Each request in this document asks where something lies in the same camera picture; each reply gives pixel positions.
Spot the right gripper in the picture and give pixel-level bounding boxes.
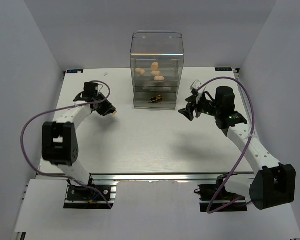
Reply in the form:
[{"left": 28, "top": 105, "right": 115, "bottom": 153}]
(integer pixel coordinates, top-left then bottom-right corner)
[{"left": 178, "top": 92, "right": 221, "bottom": 121}]

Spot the beige gourd sponge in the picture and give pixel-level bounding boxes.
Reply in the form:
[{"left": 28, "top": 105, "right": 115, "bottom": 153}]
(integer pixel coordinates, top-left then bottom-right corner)
[{"left": 135, "top": 68, "right": 146, "bottom": 77}]

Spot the orange teardrop sponge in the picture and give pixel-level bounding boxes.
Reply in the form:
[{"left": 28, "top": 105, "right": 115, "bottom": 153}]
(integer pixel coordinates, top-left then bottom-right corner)
[{"left": 150, "top": 62, "right": 159, "bottom": 71}]

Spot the clear acrylic drawer organizer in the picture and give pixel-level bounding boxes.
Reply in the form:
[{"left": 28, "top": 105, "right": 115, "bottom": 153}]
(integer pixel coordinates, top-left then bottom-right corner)
[{"left": 129, "top": 30, "right": 185, "bottom": 110}]

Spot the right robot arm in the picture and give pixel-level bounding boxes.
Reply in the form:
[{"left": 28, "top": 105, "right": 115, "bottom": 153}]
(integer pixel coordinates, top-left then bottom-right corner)
[{"left": 179, "top": 81, "right": 296, "bottom": 210}]

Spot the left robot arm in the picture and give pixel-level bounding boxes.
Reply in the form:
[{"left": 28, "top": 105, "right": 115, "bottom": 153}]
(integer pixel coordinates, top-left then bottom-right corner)
[{"left": 41, "top": 80, "right": 117, "bottom": 200}]

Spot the blue label right corner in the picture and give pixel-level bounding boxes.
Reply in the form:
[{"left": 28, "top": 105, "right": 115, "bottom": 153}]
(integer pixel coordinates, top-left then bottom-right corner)
[{"left": 214, "top": 67, "right": 233, "bottom": 72}]

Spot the blue label corner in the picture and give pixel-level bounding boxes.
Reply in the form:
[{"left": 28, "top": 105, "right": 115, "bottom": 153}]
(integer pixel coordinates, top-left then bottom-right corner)
[
  {"left": 66, "top": 69, "right": 84, "bottom": 74},
  {"left": 214, "top": 67, "right": 233, "bottom": 72}
]

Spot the blue label left corner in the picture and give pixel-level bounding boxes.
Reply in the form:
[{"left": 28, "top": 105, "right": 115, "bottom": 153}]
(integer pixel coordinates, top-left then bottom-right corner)
[{"left": 66, "top": 69, "right": 84, "bottom": 74}]

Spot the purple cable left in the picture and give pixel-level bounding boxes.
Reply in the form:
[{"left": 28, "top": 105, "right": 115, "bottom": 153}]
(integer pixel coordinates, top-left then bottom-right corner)
[{"left": 20, "top": 80, "right": 113, "bottom": 210}]

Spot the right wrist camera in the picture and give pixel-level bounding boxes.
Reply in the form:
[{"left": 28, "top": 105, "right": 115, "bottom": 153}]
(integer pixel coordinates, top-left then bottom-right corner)
[{"left": 189, "top": 79, "right": 206, "bottom": 97}]

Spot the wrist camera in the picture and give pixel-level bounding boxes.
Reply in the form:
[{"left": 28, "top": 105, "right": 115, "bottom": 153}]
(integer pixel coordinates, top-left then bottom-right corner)
[
  {"left": 189, "top": 79, "right": 206, "bottom": 97},
  {"left": 82, "top": 81, "right": 99, "bottom": 98}
]

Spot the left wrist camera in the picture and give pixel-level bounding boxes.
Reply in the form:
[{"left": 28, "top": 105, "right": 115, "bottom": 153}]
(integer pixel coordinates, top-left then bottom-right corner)
[{"left": 82, "top": 81, "right": 99, "bottom": 98}]

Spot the aluminium rail frame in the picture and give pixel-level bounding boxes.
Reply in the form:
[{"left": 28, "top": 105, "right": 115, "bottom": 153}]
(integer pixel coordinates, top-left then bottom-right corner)
[{"left": 34, "top": 68, "right": 276, "bottom": 185}]

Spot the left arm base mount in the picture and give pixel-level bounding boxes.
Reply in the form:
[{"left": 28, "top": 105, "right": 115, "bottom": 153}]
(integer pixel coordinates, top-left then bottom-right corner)
[{"left": 63, "top": 183, "right": 117, "bottom": 210}]

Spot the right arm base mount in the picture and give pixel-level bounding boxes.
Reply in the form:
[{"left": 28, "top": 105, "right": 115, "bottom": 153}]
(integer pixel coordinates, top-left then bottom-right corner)
[{"left": 193, "top": 184, "right": 248, "bottom": 213}]

